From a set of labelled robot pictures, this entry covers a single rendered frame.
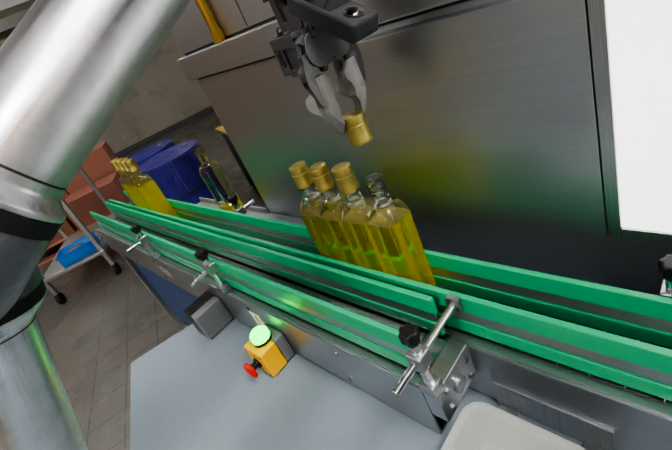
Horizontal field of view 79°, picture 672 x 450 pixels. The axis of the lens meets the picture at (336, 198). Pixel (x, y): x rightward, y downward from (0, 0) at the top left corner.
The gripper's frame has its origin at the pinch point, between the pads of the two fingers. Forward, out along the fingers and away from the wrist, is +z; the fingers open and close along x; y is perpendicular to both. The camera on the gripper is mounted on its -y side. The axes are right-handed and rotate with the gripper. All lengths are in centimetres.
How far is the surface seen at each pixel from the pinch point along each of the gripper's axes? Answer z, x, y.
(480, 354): 37.3, 4.1, -14.6
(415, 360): 27.4, 14.6, -14.0
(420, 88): 1.1, -12.3, -2.2
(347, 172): 8.8, 1.4, 4.7
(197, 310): 41, 30, 55
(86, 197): 81, 37, 474
